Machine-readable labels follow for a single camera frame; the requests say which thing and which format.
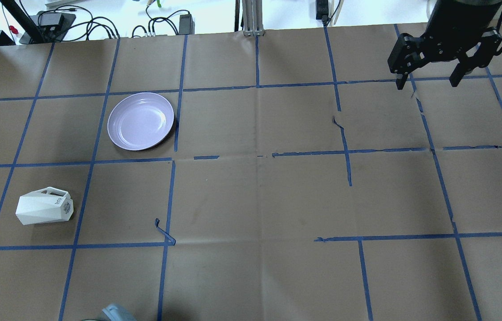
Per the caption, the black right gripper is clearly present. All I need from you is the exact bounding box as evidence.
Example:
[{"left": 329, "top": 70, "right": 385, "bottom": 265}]
[{"left": 387, "top": 0, "right": 502, "bottom": 90}]

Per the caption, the white faceted cup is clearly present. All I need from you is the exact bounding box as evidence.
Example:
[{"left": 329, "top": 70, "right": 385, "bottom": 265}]
[{"left": 15, "top": 187, "right": 74, "bottom": 225}]

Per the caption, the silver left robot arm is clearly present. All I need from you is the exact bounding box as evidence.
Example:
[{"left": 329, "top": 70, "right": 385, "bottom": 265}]
[{"left": 82, "top": 304, "right": 137, "bottom": 321}]

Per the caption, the lilac round plate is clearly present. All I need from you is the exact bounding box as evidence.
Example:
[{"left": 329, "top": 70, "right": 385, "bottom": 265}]
[{"left": 107, "top": 93, "right": 175, "bottom": 152}]

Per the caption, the black power adapter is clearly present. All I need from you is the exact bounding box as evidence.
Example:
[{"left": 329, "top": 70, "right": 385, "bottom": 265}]
[{"left": 178, "top": 13, "right": 195, "bottom": 35}]

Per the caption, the aluminium frame post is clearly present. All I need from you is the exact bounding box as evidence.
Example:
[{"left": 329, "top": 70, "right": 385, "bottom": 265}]
[{"left": 241, "top": 0, "right": 265, "bottom": 37}]

